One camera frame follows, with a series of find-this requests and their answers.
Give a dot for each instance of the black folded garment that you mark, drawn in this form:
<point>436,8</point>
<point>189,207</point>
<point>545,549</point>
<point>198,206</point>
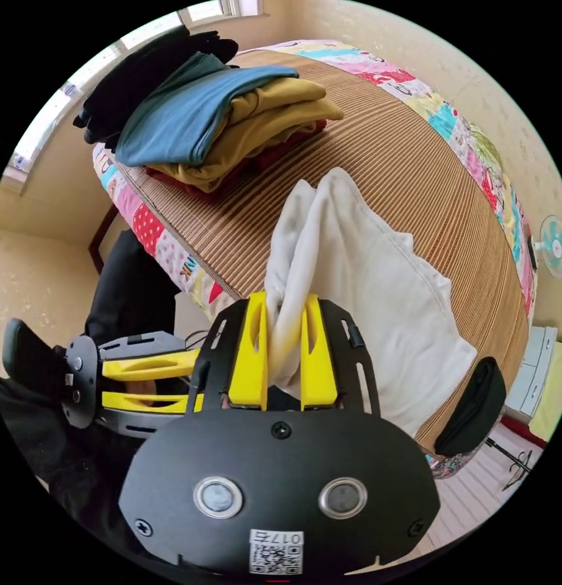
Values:
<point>473,407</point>

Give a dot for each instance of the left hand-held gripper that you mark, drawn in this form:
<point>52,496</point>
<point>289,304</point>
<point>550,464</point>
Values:
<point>80,384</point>

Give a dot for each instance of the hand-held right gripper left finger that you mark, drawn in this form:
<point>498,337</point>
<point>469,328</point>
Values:
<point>250,356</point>

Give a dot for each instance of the white long sleeve shirt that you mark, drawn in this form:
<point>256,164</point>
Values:
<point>377,297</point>

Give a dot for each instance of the white drawer cupboard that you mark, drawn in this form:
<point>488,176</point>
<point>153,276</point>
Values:
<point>534,365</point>

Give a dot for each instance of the bed with woven mat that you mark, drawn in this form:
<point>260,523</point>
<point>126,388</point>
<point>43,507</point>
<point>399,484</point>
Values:
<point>400,151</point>

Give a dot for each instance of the pile of clothes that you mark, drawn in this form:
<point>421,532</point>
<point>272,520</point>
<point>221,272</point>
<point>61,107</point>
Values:
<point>180,119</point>

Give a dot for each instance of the teal standing fan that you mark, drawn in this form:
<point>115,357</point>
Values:
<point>555,247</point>

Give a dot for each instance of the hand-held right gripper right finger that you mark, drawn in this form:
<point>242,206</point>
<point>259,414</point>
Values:
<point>318,361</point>

